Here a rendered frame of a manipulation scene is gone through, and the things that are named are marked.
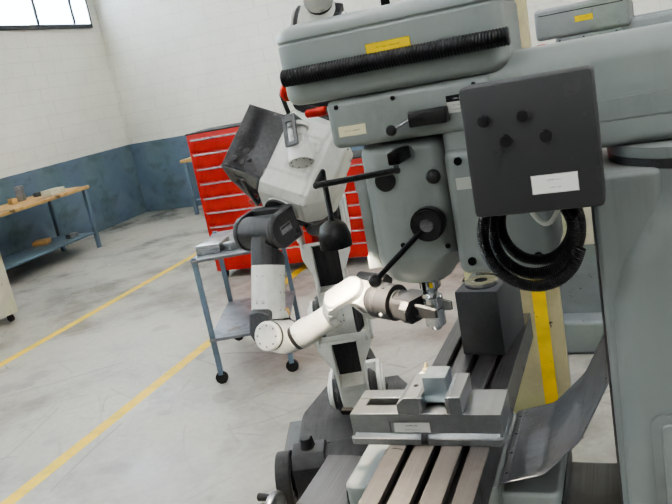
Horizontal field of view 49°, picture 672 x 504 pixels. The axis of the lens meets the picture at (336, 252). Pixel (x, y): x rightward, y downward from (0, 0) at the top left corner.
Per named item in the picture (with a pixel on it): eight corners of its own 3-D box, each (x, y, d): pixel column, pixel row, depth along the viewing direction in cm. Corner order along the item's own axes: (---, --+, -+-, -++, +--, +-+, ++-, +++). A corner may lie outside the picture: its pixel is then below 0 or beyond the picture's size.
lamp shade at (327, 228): (322, 245, 167) (316, 218, 165) (353, 239, 166) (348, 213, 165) (319, 253, 160) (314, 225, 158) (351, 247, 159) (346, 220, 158)
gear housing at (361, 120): (332, 150, 151) (323, 102, 148) (368, 133, 172) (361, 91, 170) (495, 127, 138) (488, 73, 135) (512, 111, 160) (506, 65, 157)
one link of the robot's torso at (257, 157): (238, 226, 227) (204, 181, 193) (281, 132, 235) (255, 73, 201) (326, 257, 220) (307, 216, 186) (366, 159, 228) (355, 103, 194)
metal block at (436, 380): (425, 402, 164) (421, 377, 162) (431, 390, 169) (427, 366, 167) (448, 402, 162) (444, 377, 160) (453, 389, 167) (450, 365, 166)
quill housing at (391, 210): (376, 292, 159) (350, 147, 151) (402, 263, 177) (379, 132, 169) (463, 287, 151) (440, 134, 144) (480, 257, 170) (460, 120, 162)
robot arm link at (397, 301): (402, 297, 164) (364, 291, 172) (408, 336, 166) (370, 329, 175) (437, 279, 172) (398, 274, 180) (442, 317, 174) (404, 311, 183)
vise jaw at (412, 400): (397, 414, 163) (394, 398, 162) (411, 388, 174) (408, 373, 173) (423, 414, 161) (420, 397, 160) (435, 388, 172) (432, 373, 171)
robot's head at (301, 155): (292, 173, 193) (286, 159, 184) (288, 139, 196) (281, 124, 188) (317, 169, 192) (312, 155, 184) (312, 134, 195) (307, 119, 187)
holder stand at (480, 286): (463, 354, 205) (453, 287, 200) (485, 324, 224) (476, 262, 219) (505, 355, 199) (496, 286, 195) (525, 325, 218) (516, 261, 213)
